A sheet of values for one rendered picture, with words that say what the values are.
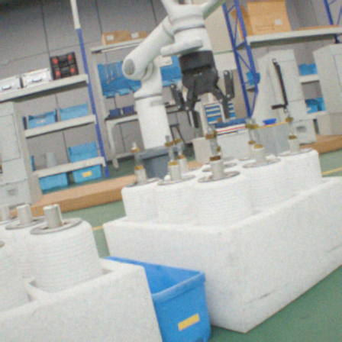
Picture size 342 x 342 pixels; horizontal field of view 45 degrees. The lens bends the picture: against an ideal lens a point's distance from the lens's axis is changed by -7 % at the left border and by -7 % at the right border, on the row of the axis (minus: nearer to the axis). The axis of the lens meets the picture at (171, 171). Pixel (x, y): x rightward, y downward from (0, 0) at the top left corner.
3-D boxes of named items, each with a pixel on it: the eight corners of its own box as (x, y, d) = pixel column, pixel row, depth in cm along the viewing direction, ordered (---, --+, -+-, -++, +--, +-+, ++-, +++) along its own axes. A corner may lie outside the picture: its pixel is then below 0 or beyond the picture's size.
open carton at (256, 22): (236, 45, 626) (228, 14, 622) (278, 40, 640) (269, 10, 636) (251, 35, 569) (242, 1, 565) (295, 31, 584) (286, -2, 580)
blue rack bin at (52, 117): (34, 130, 582) (31, 116, 581) (60, 124, 587) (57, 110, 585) (27, 130, 533) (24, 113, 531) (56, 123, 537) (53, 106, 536)
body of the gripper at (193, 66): (219, 48, 92) (228, 89, 93) (184, 57, 96) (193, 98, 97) (205, 45, 86) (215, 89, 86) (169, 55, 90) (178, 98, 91)
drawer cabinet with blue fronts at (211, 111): (203, 150, 697) (194, 107, 692) (231, 143, 704) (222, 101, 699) (212, 150, 639) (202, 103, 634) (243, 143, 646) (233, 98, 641)
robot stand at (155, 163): (153, 237, 156) (135, 153, 153) (194, 227, 158) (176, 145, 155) (159, 246, 141) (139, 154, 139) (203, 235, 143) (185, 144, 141)
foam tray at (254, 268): (120, 298, 99) (101, 224, 97) (236, 246, 122) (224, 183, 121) (245, 333, 68) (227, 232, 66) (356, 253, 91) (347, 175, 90)
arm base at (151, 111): (143, 152, 151) (133, 103, 150) (170, 146, 152) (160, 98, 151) (146, 152, 142) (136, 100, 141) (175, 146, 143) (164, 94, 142)
